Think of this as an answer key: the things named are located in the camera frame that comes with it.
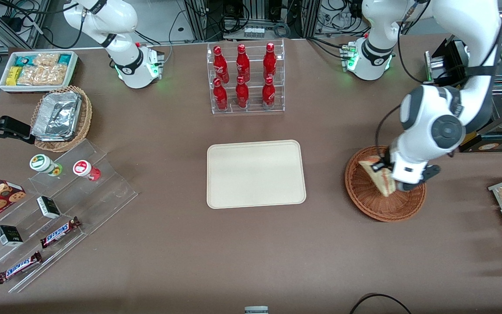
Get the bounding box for clear acrylic bottle rack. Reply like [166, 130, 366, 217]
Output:
[207, 38, 285, 115]

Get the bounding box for stacked aluminium foil containers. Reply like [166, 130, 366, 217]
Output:
[31, 91, 82, 142]

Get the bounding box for brown round wicker basket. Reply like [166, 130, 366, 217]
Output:
[345, 145, 427, 222]

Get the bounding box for clear acrylic stepped stand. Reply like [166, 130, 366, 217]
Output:
[0, 139, 139, 294]

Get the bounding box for red cola bottle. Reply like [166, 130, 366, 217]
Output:
[213, 45, 230, 83]
[262, 76, 276, 109]
[236, 44, 251, 82]
[235, 76, 250, 109]
[263, 42, 277, 79]
[213, 78, 228, 110]

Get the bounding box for snickers chocolate bar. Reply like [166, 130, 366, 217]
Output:
[40, 217, 81, 249]
[0, 251, 43, 284]

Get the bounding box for white rectangular snack bin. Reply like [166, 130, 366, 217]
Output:
[0, 51, 79, 94]

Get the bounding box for clear bag of crackers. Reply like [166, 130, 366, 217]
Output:
[41, 65, 68, 86]
[33, 53, 60, 67]
[17, 66, 43, 86]

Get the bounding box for black cable loop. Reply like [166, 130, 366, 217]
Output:
[349, 293, 413, 314]

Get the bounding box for light oval wicker basket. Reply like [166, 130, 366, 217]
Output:
[31, 85, 93, 153]

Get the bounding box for red label white-lid jar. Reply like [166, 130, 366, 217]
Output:
[73, 160, 101, 181]

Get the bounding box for triangular sandwich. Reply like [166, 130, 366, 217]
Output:
[359, 159, 397, 197]

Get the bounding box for yellow snack packet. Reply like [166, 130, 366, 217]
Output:
[6, 66, 23, 86]

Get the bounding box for cream plastic tray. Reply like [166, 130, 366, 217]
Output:
[207, 140, 307, 209]

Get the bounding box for black food warmer cabinet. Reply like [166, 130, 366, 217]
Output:
[424, 0, 502, 153]

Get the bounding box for small black carton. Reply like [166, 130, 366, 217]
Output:
[37, 196, 61, 219]
[0, 225, 24, 247]

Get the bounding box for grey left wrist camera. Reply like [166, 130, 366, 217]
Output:
[396, 164, 442, 192]

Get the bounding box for green label white-lid jar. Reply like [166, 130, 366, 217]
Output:
[29, 154, 63, 177]

